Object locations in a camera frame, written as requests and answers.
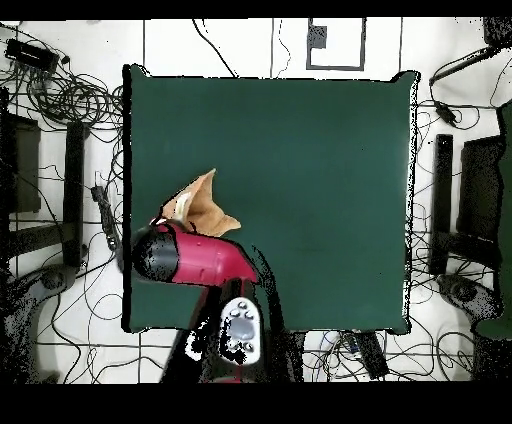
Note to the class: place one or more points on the black flat panel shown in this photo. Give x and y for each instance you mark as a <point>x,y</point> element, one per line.
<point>24,168</point>
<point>480,188</point>

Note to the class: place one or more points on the black stand base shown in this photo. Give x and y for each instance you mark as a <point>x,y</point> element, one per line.
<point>52,278</point>
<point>464,292</point>

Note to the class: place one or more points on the black power adapter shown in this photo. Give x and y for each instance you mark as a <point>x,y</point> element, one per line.
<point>446,114</point>

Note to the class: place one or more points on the dark green table cloth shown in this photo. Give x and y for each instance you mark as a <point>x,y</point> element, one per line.
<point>320,180</point>

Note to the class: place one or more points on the grey rectangular frame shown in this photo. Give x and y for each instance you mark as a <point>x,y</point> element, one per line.
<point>363,44</point>

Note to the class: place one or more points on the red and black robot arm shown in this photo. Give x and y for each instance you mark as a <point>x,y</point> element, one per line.
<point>200,258</point>

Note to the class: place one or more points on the tan terry towel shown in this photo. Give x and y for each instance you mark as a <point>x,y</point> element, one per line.
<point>204,212</point>

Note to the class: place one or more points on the black electronics box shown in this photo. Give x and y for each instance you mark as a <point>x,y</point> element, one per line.
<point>32,54</point>

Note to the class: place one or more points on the black power strip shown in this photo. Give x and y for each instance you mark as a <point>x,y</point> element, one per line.
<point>104,216</point>
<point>370,356</point>

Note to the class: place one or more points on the black rod with head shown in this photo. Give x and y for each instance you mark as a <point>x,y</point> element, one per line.
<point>498,32</point>

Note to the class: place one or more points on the black upright bar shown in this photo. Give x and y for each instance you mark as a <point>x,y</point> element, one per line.
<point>74,192</point>
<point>442,200</point>

